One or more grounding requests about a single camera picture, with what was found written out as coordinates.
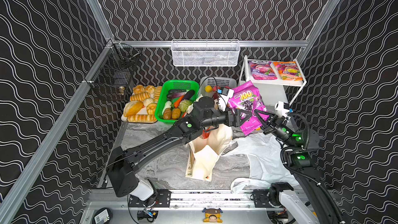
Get purple snack bag shelf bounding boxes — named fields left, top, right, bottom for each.
left=228, top=81, right=267, bottom=136

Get red soda can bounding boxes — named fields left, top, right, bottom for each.
left=202, top=129, right=210, bottom=140

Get white plastic grocery bag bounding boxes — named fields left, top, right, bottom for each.
left=224, top=133, right=299, bottom=194

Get purple candy bag top shelf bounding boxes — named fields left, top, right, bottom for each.
left=248, top=60, right=277, bottom=80

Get cream canvas tote bag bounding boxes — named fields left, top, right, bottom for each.
left=186, top=124, right=233, bottom=181

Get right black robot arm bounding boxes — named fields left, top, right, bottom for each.
left=254, top=110, right=345, bottom=224

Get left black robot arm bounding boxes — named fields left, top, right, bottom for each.
left=106, top=96, right=252, bottom=198

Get yellow lemon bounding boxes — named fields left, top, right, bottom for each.
left=205, top=85, right=212, bottom=93

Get white two-tier shelf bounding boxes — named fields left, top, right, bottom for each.
left=238, top=55, right=307, bottom=108

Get white plastic fruit basket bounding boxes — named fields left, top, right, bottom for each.
left=196, top=76, right=237, bottom=111

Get purple eggplant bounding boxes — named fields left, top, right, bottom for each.
left=182, top=90, right=195, bottom=100

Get green cabbage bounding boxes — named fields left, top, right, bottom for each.
left=178, top=100, right=193, bottom=113

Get orange candy bag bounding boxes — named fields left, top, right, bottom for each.
left=273, top=61, right=303, bottom=81

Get yellow potato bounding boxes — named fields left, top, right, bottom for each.
left=171, top=108, right=181, bottom=120

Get orange carrot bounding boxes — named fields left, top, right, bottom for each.
left=174, top=95, right=184, bottom=108

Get brown potato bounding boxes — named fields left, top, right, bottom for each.
left=162, top=108, right=172, bottom=120

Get white bread tray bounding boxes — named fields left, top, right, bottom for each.
left=121, top=92, right=157, bottom=123

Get long striped bread front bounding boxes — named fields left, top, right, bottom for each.
left=127, top=115, right=157, bottom=123

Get cartoon figure sticker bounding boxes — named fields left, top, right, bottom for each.
left=202, top=208, right=223, bottom=224

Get large golden bread loaf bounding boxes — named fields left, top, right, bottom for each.
left=123, top=101, right=144, bottom=118

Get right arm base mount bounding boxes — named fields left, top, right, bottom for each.
left=250, top=190, right=283, bottom=208

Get white wire wall basket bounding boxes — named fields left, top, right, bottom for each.
left=171, top=39, right=240, bottom=67

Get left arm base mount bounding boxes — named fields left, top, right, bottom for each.
left=128, top=189, right=172, bottom=208

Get black wire wall basket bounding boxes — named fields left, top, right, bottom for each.
left=88, top=43, right=142, bottom=102

